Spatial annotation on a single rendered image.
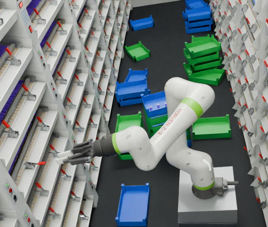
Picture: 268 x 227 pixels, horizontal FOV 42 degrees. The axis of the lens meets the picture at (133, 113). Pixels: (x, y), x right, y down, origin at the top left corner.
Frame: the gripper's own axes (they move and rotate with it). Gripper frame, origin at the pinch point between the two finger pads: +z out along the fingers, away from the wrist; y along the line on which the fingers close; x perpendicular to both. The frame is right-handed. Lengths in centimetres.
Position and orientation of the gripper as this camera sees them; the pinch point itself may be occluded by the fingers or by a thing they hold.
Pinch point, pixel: (64, 157)
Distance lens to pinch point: 163.5
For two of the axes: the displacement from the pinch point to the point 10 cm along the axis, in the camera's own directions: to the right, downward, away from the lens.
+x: -3.9, -7.3, -5.6
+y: 0.6, -6.3, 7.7
